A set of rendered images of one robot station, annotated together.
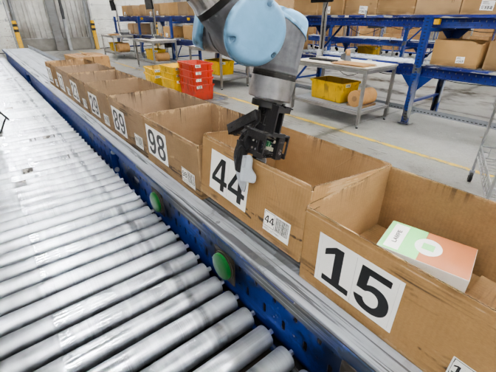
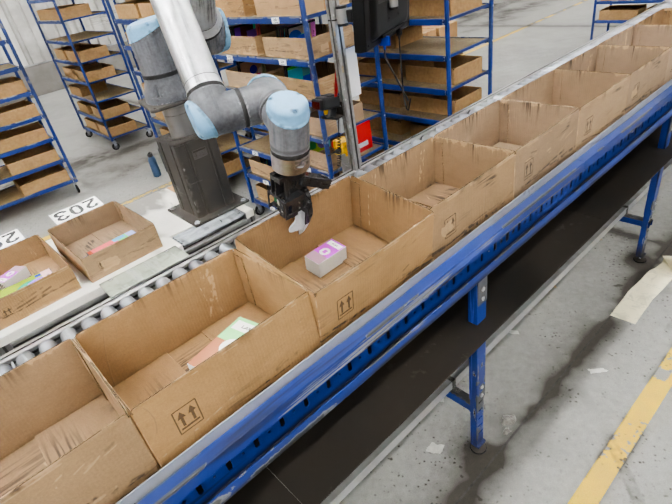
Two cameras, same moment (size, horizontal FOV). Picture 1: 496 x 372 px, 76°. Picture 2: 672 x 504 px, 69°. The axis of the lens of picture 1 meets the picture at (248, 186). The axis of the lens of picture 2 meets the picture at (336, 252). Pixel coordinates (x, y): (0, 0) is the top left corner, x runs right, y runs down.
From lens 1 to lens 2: 1.40 m
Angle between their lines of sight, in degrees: 76
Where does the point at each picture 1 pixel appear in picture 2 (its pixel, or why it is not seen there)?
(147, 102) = (545, 121)
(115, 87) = (591, 82)
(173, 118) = (464, 152)
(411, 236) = not seen: hidden behind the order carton
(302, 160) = (401, 260)
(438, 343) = (146, 337)
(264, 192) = (277, 235)
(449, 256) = not seen: hidden behind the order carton
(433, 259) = (215, 347)
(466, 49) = not seen: outside the picture
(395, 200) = (303, 327)
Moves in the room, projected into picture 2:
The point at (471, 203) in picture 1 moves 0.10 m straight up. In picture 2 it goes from (238, 346) to (223, 304)
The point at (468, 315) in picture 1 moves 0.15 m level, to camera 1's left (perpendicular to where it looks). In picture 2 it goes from (127, 317) to (144, 277)
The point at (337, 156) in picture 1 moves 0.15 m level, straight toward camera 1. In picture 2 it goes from (367, 267) to (302, 268)
